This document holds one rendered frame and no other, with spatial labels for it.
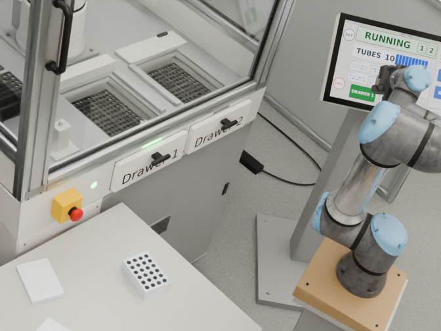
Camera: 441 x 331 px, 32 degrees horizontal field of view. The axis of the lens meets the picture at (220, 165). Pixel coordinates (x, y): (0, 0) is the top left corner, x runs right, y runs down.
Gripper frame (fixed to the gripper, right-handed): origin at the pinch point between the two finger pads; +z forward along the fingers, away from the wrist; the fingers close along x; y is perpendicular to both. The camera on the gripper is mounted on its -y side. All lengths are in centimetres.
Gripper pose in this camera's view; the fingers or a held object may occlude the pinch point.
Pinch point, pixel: (377, 92)
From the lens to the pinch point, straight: 254.3
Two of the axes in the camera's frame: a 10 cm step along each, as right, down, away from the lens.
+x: -9.7, -2.0, -1.4
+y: 2.0, -9.8, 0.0
